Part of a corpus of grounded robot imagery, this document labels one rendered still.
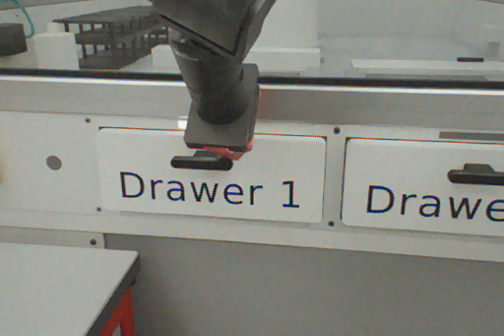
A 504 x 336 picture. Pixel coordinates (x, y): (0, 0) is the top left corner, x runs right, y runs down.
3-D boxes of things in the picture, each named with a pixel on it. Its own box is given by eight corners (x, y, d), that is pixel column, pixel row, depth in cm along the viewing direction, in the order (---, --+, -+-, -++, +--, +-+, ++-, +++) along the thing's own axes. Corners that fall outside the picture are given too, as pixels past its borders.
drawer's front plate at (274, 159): (321, 224, 60) (326, 142, 56) (102, 210, 63) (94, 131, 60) (321, 217, 61) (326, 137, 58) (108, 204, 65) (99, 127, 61)
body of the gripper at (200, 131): (260, 74, 52) (253, 28, 46) (247, 155, 48) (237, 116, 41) (204, 71, 53) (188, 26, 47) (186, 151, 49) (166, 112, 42)
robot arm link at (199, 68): (152, 38, 39) (211, 60, 37) (194, -19, 41) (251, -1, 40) (173, 88, 45) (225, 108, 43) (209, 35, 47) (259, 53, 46)
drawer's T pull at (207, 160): (231, 171, 55) (231, 161, 54) (169, 168, 56) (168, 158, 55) (236, 161, 58) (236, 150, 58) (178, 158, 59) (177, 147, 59)
